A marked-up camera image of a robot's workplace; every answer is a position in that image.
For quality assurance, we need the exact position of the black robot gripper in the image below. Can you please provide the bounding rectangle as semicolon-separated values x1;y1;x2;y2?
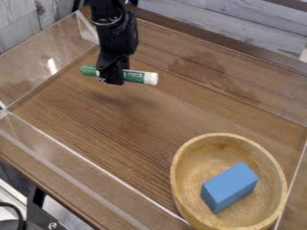
91;12;138;85

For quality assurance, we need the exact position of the green Expo marker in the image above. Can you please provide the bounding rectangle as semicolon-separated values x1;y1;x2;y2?
78;65;158;86

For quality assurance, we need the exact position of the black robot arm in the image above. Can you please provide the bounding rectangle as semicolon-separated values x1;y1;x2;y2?
87;0;138;85

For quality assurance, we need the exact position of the brown wooden bowl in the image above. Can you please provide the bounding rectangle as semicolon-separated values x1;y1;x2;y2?
170;133;288;230

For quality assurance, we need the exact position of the black metal table leg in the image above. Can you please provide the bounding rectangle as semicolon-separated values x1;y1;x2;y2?
30;187;46;208

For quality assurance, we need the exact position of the blue foam block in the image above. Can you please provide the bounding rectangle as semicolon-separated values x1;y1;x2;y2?
200;162;257;213

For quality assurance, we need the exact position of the clear acrylic tray wall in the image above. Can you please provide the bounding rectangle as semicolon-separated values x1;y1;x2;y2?
0;11;307;230

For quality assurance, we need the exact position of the black cable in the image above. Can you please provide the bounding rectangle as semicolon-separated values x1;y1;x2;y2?
0;200;29;230

